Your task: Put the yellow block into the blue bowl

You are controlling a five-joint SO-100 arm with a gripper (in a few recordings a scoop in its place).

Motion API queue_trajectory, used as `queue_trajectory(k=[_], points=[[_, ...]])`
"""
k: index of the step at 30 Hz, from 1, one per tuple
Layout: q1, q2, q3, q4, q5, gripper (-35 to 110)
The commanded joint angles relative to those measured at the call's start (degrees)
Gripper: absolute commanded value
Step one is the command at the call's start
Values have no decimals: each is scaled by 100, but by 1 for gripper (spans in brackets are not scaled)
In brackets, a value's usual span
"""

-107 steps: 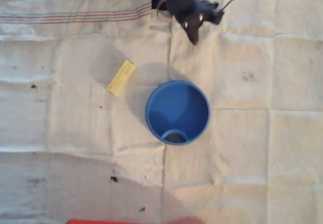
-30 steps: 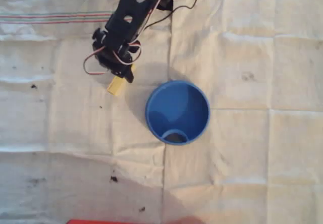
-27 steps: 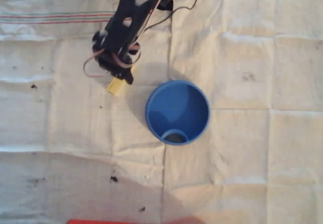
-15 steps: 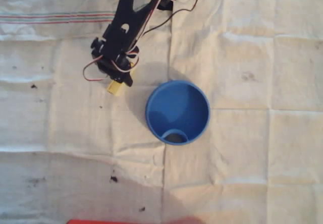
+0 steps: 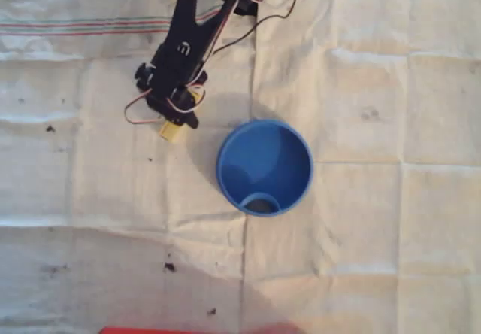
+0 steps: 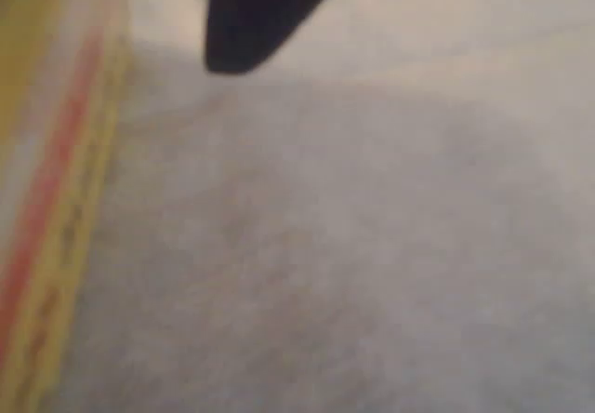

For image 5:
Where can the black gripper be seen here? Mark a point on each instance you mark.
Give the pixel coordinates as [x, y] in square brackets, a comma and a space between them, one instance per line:
[186, 117]

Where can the yellow rectangular block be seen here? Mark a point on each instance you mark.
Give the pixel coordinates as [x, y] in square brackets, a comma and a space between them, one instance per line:
[171, 132]

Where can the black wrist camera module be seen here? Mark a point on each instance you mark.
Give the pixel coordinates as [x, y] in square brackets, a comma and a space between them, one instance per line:
[144, 75]

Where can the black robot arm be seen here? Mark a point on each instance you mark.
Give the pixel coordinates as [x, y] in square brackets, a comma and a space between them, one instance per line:
[188, 29]

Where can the red flat object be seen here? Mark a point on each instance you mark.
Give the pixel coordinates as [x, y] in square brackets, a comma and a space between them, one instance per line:
[169, 330]

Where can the white cloth with coloured stripes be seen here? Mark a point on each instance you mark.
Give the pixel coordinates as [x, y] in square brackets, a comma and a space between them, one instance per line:
[376, 198]

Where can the blue plastic cup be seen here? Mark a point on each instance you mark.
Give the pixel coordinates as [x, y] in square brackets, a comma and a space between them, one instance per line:
[240, 153]

